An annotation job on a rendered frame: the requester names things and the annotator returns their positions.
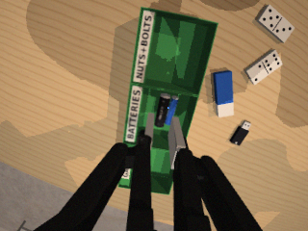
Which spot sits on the white domino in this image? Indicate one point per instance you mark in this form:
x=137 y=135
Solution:
x=263 y=67
x=275 y=23

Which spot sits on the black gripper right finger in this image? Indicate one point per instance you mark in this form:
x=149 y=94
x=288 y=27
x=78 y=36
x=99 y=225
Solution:
x=225 y=207

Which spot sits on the black aa battery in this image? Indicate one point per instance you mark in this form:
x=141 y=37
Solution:
x=162 y=110

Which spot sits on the green three-compartment bin rack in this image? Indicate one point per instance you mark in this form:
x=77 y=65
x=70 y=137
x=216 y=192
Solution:
x=171 y=55

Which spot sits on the blue battery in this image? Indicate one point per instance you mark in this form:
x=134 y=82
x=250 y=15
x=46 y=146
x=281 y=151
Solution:
x=171 y=109

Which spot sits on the blue and white eraser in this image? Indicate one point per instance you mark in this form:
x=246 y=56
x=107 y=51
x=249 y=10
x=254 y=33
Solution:
x=223 y=86

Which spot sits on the black usb stick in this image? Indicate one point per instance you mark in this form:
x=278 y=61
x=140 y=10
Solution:
x=240 y=133

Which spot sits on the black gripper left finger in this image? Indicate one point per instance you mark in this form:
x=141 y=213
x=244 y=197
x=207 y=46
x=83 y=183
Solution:
x=82 y=211

